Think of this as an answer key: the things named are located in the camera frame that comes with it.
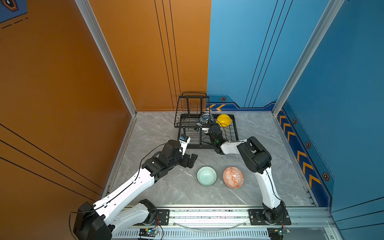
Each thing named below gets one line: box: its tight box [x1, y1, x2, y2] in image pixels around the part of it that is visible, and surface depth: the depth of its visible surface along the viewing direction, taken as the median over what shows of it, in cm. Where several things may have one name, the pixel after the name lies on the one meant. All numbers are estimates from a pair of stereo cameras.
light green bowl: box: [196, 166, 218, 187], surface depth 86 cm
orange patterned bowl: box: [222, 166, 245, 189], surface depth 84 cm
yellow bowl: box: [216, 114, 232, 128], surface depth 108 cm
